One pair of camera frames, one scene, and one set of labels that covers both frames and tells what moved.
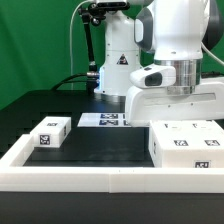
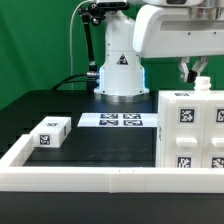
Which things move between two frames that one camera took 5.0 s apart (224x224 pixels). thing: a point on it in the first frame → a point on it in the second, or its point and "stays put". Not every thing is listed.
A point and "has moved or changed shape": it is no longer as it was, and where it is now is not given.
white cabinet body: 186,144 has moved or changed shape
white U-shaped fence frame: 15,176 stays put
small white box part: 51,131 stays put
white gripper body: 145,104 → 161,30
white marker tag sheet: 104,119 stays put
